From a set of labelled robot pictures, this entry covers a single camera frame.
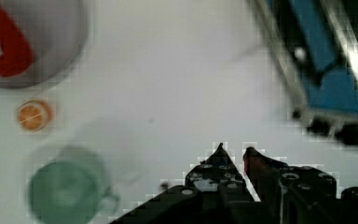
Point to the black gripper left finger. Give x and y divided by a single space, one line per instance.
215 171

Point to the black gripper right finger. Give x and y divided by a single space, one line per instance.
269 176

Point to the green mug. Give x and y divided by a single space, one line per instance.
72 188

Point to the orange slice toy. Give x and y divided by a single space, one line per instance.
34 115

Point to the red ketchup bottle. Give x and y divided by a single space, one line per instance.
16 54

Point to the grey round plate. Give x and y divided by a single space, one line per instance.
56 31

